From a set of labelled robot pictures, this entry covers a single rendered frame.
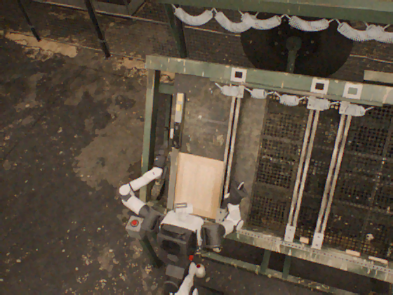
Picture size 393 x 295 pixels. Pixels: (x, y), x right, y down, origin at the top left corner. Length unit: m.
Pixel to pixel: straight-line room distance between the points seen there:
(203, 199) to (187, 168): 0.28
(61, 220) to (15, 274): 0.68
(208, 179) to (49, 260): 2.10
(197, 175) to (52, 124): 2.96
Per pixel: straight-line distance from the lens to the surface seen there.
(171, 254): 2.52
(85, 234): 4.28
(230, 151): 2.74
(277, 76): 2.56
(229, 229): 2.62
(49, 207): 4.64
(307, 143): 2.67
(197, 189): 2.98
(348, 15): 2.67
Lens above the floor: 3.59
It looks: 52 degrees down
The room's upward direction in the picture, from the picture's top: 10 degrees counter-clockwise
